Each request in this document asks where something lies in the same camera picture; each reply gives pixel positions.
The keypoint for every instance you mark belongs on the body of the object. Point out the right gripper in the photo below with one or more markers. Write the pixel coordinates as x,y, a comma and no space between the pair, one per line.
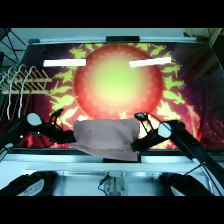
141,143

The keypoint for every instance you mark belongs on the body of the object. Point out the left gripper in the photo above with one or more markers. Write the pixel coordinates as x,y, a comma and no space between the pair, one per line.
66,137

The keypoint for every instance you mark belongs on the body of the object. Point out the pink garment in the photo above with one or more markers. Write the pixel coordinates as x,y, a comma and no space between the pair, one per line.
106,138

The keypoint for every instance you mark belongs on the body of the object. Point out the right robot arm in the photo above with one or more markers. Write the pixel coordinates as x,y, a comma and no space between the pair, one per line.
186,138

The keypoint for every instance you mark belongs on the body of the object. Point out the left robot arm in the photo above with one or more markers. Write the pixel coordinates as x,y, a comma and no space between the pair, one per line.
23,126

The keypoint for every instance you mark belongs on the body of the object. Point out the silver frame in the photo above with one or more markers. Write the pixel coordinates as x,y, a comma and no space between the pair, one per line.
80,165

